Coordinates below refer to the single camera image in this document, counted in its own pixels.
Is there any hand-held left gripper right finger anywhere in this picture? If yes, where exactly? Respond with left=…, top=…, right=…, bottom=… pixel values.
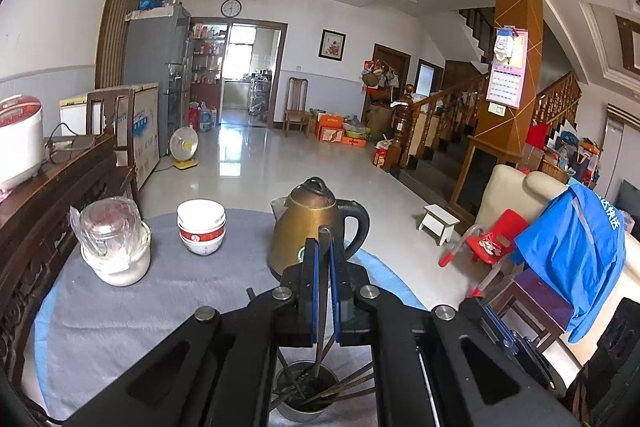
left=327, top=239, right=586, bottom=427

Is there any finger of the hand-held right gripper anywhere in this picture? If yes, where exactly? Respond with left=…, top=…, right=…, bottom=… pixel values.
left=460, top=297, right=521, bottom=358

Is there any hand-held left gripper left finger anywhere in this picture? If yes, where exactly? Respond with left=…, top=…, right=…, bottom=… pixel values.
left=62, top=237, right=321, bottom=427

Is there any pile of dark chopsticks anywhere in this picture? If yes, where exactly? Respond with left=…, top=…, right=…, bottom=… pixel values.
left=245, top=288, right=376, bottom=410

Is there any grey metal chopstick holder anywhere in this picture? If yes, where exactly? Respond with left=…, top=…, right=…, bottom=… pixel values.
left=272, top=359, right=341, bottom=423

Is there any dark wooden stool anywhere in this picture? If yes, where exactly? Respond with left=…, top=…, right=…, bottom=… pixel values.
left=482, top=269, right=573, bottom=353

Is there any light blue table cloth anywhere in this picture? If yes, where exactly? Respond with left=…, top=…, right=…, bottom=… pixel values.
left=32, top=249, right=428, bottom=360

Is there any golden electric kettle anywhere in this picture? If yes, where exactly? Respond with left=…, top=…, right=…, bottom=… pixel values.
left=267, top=177, right=371, bottom=283

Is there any red plastic child chair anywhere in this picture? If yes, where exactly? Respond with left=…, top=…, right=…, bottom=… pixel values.
left=439, top=208, right=531, bottom=298

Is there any blue jacket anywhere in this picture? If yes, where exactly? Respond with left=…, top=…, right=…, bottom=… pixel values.
left=514, top=183, right=627, bottom=344

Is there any small white stool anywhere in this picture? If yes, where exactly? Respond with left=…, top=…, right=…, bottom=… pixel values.
left=417, top=204, right=461, bottom=246

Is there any white bowl red band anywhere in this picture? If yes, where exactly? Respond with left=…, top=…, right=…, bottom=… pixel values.
left=179, top=227, right=226, bottom=257
left=176, top=199, right=227, bottom=235

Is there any cream sofa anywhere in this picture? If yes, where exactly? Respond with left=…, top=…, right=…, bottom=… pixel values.
left=472, top=164, right=640, bottom=358

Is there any grey table cloth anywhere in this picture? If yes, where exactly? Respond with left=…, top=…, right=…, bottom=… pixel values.
left=22, top=209, right=381, bottom=423

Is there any orange cardboard box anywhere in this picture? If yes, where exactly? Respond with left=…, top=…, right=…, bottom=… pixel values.
left=316, top=114, right=346, bottom=142

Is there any brown wooden chair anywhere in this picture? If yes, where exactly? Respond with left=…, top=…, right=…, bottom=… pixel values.
left=284, top=77, right=311, bottom=138

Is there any white ceramic pot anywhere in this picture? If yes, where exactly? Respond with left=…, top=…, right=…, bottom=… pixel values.
left=81, top=224, right=152, bottom=287

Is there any small round heater fan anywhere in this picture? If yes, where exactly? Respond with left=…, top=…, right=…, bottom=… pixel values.
left=169, top=127, right=199, bottom=170

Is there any wooden stair railing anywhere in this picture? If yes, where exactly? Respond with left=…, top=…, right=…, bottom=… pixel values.
left=395, top=72, right=493, bottom=170

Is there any white chest freezer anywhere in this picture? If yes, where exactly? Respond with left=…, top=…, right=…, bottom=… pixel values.
left=60, top=83, right=161, bottom=190

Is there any framed flower picture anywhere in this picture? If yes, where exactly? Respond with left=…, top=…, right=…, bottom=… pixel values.
left=318, top=29, right=347, bottom=60

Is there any dark carved wooden sideboard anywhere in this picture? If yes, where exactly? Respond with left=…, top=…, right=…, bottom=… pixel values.
left=0, top=134, right=143, bottom=388

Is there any dark wooden chair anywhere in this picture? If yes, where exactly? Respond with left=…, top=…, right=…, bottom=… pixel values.
left=86, top=88, right=143, bottom=212

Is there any grey refrigerator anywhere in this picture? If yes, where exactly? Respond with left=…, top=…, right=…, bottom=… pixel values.
left=122, top=4, right=193, bottom=158

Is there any white rice cooker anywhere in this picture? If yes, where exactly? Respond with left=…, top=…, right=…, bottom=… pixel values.
left=0, top=94, right=46, bottom=188

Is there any pink wall calendar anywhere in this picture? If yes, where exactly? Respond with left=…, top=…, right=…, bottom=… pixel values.
left=486, top=27, right=529, bottom=109

